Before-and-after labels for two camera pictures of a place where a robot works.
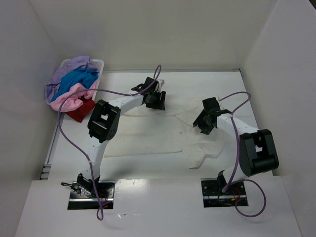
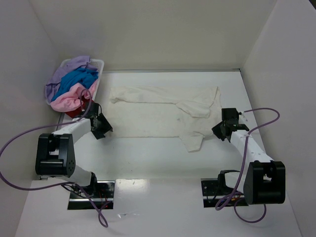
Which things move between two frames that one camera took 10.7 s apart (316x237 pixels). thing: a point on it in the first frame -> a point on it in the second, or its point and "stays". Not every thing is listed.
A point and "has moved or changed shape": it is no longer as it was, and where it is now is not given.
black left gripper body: x=156 y=101 -> x=102 y=127
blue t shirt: x=79 y=75 stays
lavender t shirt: x=79 y=62 stays
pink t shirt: x=74 y=99 stays
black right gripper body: x=205 y=122 -> x=222 y=129
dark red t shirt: x=80 y=113 stays
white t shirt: x=143 y=131 has moved or changed shape
